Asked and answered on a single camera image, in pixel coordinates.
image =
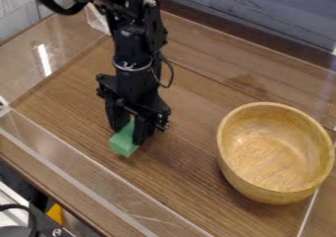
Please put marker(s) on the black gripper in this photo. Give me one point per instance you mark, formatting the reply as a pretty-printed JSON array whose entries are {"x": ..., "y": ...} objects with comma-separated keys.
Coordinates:
[{"x": 131, "y": 94}]

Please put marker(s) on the brown wooden bowl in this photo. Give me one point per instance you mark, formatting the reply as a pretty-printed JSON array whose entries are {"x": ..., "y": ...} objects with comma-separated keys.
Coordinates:
[{"x": 275, "y": 152}]

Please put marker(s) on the green rectangular block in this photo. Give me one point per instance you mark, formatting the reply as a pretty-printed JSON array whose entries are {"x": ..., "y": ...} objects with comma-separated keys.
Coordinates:
[{"x": 121, "y": 141}]

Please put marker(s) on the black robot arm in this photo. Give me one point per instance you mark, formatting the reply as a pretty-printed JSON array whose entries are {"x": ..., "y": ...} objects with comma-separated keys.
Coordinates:
[{"x": 138, "y": 32}]

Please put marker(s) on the clear acrylic corner bracket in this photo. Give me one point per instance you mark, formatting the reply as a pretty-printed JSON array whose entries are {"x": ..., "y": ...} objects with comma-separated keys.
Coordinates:
[{"x": 97, "y": 20}]

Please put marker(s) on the clear acrylic front wall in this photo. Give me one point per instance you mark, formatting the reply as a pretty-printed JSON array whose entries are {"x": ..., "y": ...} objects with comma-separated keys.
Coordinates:
[{"x": 98, "y": 195}]

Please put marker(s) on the black device with yellow label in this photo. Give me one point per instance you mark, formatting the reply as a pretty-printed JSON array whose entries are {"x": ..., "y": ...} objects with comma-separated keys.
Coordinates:
[{"x": 51, "y": 223}]

